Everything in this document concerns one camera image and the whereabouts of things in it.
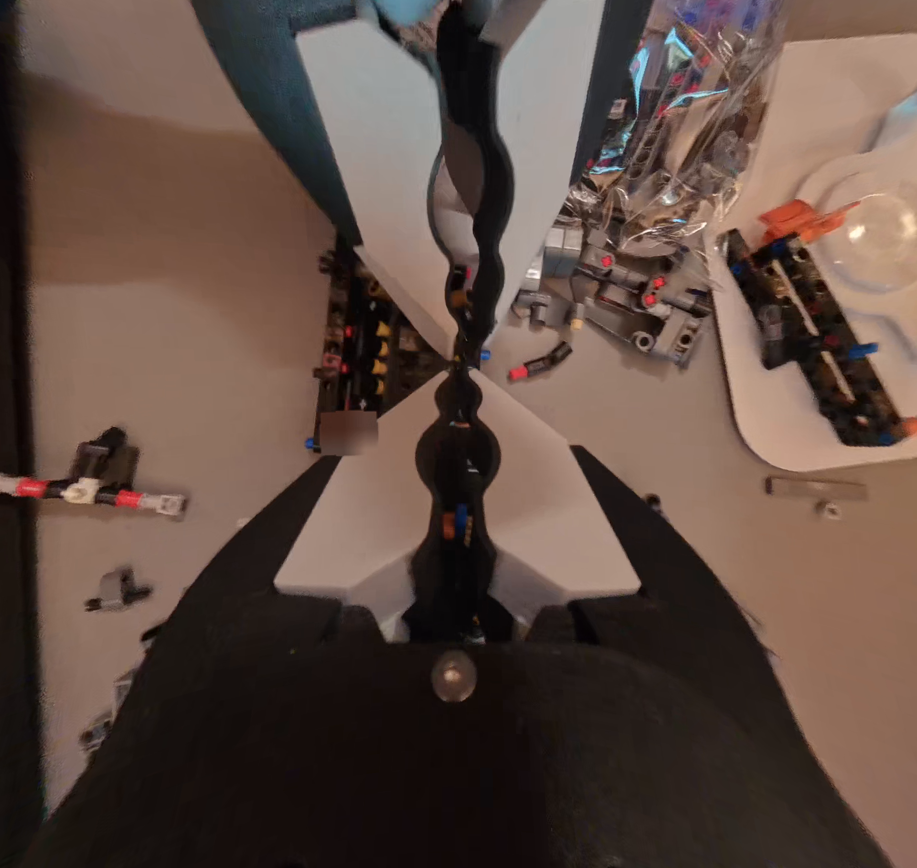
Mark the small grey round lego stud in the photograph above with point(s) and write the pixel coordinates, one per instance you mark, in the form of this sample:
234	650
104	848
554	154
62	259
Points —
829	509

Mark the black lego connector red pin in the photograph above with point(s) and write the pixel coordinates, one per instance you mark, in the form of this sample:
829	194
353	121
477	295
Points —
541	363

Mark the lego axle rod assembly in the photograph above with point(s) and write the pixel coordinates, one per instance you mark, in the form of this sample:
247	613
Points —
89	488

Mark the grey lego car model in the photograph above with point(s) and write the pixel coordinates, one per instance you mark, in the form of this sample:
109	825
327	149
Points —
358	352

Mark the grey flat lego tile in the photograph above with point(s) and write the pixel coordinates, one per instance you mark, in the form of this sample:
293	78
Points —
809	487

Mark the orange lego piece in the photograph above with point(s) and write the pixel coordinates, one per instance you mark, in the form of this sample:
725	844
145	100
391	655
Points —
788	218

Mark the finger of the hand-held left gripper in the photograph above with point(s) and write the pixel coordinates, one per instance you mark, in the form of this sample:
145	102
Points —
544	94
372	130

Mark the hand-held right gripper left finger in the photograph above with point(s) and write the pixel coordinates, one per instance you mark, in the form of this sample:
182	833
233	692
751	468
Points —
351	517

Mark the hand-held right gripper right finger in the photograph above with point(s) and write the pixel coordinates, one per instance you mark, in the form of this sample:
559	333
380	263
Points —
559	517

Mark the clear magnifying lens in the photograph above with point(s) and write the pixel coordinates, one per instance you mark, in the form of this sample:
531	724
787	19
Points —
881	238

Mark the dark grey lego connector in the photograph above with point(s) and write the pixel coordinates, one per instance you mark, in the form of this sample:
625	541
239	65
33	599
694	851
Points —
118	589

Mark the white base board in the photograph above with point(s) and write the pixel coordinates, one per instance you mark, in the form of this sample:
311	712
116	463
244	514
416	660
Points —
809	94

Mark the black lego frame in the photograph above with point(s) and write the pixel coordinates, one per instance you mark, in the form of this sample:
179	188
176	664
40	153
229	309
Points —
788	324

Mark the grey lego subassembly red axles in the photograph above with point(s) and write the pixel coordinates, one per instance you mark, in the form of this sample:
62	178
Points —
645	309

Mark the plastic bag of lego parts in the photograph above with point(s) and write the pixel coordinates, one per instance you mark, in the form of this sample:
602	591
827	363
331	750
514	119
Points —
688	130

